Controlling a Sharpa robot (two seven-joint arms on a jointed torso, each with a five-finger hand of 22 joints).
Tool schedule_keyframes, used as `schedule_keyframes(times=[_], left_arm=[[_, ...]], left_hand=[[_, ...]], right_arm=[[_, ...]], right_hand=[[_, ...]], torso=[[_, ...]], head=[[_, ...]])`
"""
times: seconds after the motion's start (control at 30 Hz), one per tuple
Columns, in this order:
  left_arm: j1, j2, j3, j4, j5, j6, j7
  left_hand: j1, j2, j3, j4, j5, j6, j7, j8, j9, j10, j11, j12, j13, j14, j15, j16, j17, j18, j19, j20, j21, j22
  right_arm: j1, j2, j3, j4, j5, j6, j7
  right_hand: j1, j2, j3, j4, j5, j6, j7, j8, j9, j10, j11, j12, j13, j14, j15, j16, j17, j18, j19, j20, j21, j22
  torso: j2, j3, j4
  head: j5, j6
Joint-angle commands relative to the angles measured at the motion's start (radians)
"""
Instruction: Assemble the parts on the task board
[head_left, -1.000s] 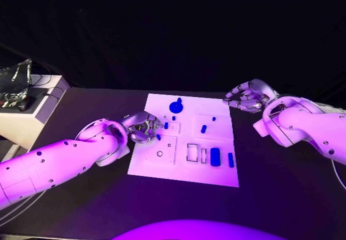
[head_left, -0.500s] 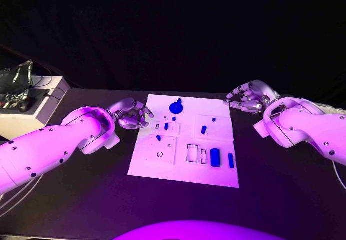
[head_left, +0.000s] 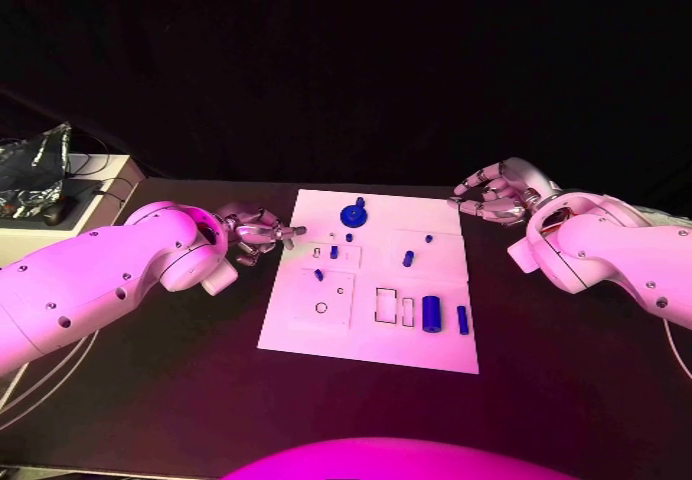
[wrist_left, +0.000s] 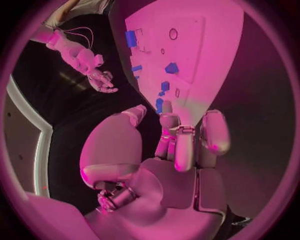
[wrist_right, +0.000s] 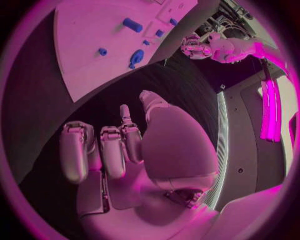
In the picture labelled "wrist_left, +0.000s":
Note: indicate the blue cylinder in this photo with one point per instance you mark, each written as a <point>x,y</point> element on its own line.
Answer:
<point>159,106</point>

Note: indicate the tiny blue peg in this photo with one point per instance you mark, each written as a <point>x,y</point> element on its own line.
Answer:
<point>136,77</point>

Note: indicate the small blue block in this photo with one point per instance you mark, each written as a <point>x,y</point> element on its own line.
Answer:
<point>165,86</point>

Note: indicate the large blue block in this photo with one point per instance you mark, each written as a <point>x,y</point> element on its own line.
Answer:
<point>130,38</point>

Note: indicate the white task board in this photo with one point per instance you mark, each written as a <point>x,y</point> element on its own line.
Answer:
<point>194,56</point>

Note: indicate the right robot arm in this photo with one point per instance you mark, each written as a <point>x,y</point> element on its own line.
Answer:
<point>70,50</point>

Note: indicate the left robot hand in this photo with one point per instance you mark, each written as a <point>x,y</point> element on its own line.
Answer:
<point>140,187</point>

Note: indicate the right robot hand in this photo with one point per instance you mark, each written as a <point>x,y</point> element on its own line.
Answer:
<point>103,82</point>

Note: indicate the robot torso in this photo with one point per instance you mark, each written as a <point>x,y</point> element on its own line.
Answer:
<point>25,135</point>

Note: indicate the small blue plug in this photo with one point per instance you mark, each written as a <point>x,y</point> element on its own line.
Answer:
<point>161,93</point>

